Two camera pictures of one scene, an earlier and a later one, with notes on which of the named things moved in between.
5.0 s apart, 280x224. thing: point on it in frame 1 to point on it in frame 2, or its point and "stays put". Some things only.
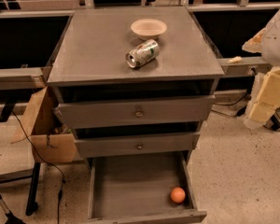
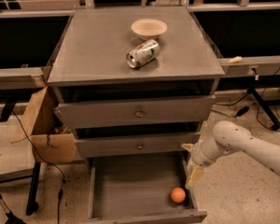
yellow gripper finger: x=268 y=91 to x=195 y=174
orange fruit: x=177 y=195 stays put
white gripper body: x=277 y=44 to x=196 y=155
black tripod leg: x=10 y=217 stays put
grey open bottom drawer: x=137 y=190 stays put
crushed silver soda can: x=142 y=53 stays put
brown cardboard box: x=51 y=138 stays put
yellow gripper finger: x=255 y=44 to x=187 y=146
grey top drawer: x=128 y=111 stays put
